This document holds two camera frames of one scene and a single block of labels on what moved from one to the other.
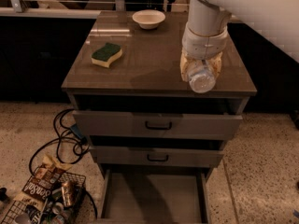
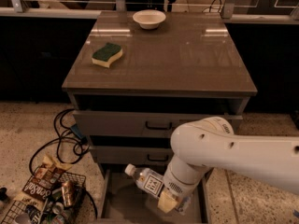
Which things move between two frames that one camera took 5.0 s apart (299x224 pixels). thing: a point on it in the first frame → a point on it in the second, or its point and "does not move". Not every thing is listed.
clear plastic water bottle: x=202 y=80 → x=151 y=183
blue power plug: x=80 y=136 does not move
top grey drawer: x=160 y=125 does not move
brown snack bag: x=41 y=183 does not move
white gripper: x=204 y=46 → x=175 y=184
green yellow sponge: x=103 y=56 does not move
